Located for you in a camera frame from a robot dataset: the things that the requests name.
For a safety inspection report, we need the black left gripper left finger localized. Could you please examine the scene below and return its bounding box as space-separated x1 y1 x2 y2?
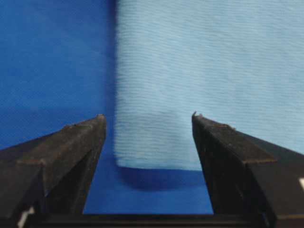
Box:
0 114 106 228

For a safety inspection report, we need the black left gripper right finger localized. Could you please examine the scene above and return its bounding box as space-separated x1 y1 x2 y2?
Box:
191 114 304 228

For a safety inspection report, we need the light blue towel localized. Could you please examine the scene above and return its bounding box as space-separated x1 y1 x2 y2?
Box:
114 0 304 171

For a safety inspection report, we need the dark blue table cloth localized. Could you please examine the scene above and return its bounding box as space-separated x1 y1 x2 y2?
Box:
0 0 212 214

